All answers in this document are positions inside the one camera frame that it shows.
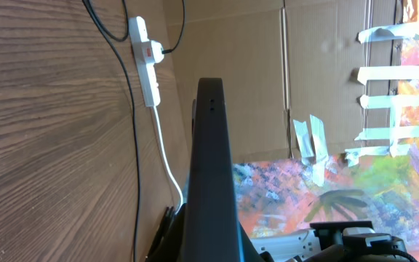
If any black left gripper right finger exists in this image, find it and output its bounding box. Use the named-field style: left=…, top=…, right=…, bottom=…
left=240, top=226, right=274, bottom=262

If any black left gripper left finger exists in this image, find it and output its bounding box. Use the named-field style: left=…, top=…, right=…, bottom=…
left=145, top=205, right=185, bottom=262

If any Samsung smartphone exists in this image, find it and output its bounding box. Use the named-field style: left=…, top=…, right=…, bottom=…
left=183, top=78, right=244, bottom=262

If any black USB charging cable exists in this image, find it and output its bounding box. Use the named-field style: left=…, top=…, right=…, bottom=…
left=81, top=0, right=187, bottom=262

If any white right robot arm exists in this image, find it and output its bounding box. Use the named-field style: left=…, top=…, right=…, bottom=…
left=250, top=229, right=322, bottom=261

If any white charger adapter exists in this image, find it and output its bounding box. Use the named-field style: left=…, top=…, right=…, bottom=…
left=141, top=40, right=164, bottom=64

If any colourful painted sheet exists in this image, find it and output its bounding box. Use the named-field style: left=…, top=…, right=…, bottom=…
left=233, top=1, right=419, bottom=260

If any cardboard backdrop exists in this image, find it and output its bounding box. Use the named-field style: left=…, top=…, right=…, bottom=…
left=164, top=0, right=402, bottom=163

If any white power strip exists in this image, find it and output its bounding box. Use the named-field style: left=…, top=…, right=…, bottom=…
left=129, top=16, right=161, bottom=107

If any white power strip cord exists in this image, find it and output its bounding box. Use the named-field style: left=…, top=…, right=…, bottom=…
left=152, top=105, right=185, bottom=215

